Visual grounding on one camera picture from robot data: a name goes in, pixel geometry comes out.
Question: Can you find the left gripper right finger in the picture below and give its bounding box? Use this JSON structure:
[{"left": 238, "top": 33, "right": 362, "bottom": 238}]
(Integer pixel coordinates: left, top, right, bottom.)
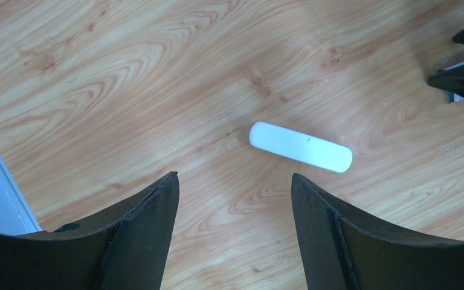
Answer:
[{"left": 291, "top": 173, "right": 464, "bottom": 289}]

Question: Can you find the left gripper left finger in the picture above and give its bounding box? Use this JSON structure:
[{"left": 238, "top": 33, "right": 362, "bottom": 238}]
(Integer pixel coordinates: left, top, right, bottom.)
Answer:
[{"left": 0, "top": 172, "right": 179, "bottom": 289}]

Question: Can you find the white stapler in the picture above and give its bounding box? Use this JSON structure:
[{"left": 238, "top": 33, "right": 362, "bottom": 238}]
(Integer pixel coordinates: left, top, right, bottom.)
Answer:
[{"left": 249, "top": 121, "right": 353, "bottom": 173}]

